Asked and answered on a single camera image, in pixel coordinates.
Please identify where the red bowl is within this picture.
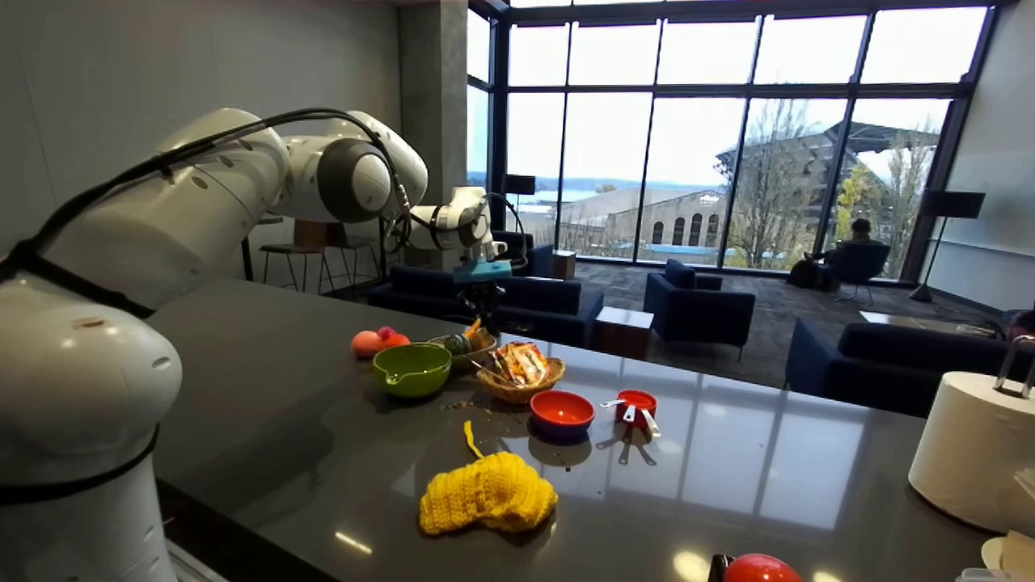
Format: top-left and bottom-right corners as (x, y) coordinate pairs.
(529, 387), (600, 439)

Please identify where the small black speaker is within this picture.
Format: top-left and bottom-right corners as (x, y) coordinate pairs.
(501, 172), (542, 236)

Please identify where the blue armchair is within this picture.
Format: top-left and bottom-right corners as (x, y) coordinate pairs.
(641, 257), (761, 351)

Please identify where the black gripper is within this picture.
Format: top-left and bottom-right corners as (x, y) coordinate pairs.
(463, 273), (518, 322)

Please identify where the black speaker on tall stand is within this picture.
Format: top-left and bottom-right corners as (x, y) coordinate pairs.
(908, 187), (989, 306)

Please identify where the white plate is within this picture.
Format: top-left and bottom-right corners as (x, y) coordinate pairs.
(977, 526), (1035, 582)

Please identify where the small wicker basket with food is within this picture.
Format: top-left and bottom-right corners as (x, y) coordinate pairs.
(439, 318), (501, 374)

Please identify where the white and red small toy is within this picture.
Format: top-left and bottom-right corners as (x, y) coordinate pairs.
(607, 399), (664, 447)

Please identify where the teal wrist camera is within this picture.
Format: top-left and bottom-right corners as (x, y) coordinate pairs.
(457, 257), (512, 287)

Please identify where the yellow crocheted cloth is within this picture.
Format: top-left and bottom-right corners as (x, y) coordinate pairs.
(418, 417), (564, 540)

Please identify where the wicker basket with wooden strips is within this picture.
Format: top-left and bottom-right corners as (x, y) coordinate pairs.
(473, 340), (571, 409)

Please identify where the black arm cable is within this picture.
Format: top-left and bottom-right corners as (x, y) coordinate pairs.
(0, 103), (420, 286)

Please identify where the wooden chair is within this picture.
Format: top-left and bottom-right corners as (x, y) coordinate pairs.
(257, 221), (374, 298)

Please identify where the dark navy sofa with cushion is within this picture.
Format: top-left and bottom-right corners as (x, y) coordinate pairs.
(783, 314), (1035, 420)

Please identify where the low coffee table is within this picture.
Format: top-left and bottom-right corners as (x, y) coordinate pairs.
(856, 306), (1009, 340)

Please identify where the white paper towel roll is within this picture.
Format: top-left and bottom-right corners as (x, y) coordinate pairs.
(907, 368), (1035, 536)

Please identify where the pink peach toy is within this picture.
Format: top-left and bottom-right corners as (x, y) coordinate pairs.
(351, 326), (390, 362)

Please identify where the green bowl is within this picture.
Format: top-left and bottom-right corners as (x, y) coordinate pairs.
(368, 340), (457, 400)

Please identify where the small dark side table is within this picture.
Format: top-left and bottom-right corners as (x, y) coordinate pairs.
(591, 303), (661, 362)

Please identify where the small red cup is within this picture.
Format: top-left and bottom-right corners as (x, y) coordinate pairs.
(613, 387), (661, 425)

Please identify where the seated person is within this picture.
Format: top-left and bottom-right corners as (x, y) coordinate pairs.
(823, 217), (895, 287)

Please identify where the red emergency stop button box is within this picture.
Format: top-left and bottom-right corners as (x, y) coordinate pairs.
(710, 549), (810, 582)

